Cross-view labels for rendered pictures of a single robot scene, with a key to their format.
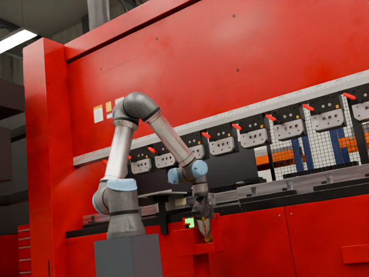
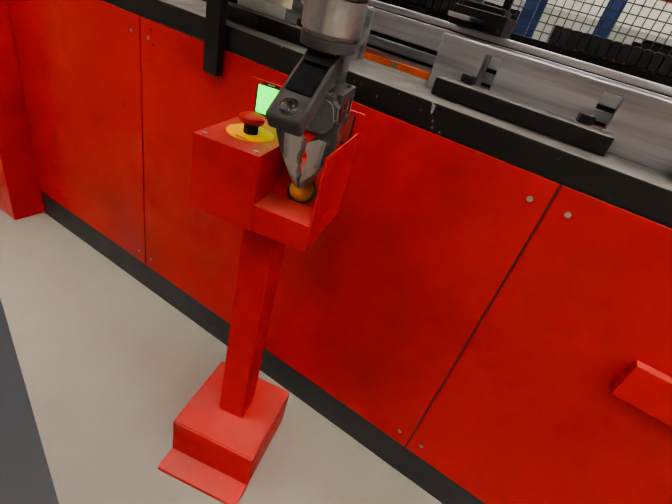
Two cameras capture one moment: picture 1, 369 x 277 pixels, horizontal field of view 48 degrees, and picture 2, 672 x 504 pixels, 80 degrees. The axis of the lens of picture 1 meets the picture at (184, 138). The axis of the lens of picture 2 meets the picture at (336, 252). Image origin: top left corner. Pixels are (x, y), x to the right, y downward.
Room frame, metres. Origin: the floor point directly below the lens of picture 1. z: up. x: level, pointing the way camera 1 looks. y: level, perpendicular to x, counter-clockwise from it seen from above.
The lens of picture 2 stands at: (1.46, -0.03, 1.00)
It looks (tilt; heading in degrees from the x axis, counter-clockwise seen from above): 33 degrees down; 351
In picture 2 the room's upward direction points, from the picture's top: 16 degrees clockwise
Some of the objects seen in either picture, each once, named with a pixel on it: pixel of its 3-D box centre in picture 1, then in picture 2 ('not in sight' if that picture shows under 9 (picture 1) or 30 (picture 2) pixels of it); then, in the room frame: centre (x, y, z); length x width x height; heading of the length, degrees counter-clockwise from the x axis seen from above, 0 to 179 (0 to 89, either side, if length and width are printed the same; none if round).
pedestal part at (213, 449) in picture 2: not in sight; (227, 428); (2.04, 0.00, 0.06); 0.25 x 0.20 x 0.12; 160
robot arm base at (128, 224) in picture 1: (125, 223); not in sight; (1.64, 0.27, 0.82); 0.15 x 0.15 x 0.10
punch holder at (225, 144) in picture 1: (223, 139); not in sight; (2.33, -0.22, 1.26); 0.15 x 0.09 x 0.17; 57
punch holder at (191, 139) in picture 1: (194, 147); not in sight; (2.44, -0.05, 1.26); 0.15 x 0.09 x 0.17; 57
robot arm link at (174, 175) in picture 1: (182, 175); not in sight; (1.94, 0.03, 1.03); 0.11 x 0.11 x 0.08; 34
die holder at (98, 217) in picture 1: (111, 218); not in sight; (2.83, 0.56, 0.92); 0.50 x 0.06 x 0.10; 57
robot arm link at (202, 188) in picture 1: (199, 189); (331, 16); (2.02, -0.04, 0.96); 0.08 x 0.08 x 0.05
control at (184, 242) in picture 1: (197, 234); (277, 160); (2.06, -0.01, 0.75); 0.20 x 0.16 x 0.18; 70
